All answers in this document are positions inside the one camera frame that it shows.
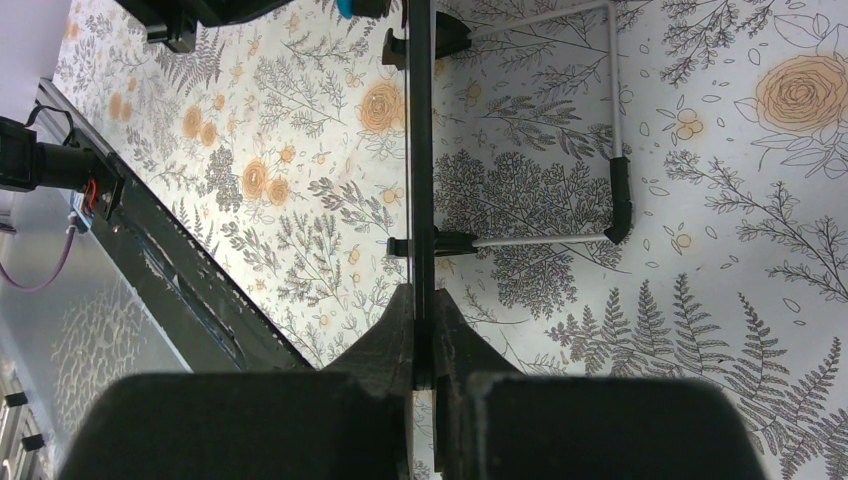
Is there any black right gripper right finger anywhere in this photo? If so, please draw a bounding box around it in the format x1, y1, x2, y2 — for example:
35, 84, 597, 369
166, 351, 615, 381
432, 290, 765, 479

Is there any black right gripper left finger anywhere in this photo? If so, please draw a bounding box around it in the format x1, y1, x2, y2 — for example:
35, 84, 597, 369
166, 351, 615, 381
60, 284, 414, 479

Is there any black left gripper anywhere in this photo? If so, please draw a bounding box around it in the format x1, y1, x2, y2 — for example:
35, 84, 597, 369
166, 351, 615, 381
117, 0, 391, 53

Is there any blue whiteboard eraser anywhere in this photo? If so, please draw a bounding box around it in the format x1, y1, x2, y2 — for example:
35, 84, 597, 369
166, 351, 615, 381
335, 0, 354, 19

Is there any white whiteboard black frame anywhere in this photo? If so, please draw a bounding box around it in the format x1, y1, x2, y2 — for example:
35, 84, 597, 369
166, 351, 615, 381
383, 1, 633, 390

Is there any floral table mat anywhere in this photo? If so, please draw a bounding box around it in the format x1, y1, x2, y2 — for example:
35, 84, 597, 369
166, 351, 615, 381
54, 1, 847, 479

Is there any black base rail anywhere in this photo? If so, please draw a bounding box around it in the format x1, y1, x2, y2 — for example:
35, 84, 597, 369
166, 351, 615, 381
36, 78, 312, 372

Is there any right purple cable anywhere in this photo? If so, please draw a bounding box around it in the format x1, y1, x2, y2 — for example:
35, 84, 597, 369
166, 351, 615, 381
0, 225, 79, 294

